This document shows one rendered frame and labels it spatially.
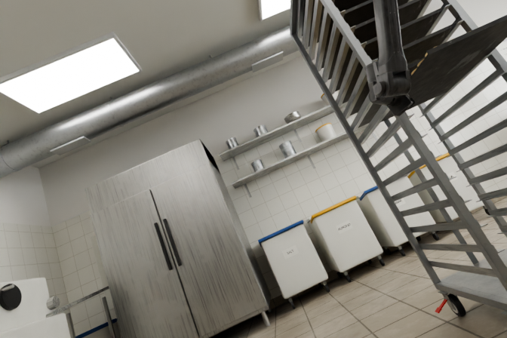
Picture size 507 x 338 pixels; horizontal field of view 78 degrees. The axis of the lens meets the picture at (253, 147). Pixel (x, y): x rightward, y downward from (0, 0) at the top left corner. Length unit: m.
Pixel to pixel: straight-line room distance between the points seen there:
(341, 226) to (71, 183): 3.71
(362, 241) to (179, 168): 2.13
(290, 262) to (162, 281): 1.32
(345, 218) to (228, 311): 1.53
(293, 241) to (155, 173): 1.69
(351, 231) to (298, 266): 0.68
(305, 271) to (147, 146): 2.76
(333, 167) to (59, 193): 3.84
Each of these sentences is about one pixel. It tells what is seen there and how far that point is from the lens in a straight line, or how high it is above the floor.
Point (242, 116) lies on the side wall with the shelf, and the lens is 4.61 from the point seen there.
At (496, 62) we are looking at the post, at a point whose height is 0.91.
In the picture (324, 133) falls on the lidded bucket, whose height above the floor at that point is 1.67.
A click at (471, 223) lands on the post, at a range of 1.33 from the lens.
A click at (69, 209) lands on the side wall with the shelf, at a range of 5.12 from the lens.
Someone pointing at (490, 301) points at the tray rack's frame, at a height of 0.14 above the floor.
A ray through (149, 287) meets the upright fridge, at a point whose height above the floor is 0.79.
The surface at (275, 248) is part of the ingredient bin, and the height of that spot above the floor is 0.61.
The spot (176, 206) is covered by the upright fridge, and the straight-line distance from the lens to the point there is 3.49.
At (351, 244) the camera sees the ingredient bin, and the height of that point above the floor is 0.34.
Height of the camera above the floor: 0.63
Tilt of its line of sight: 17 degrees up
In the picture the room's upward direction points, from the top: 25 degrees counter-clockwise
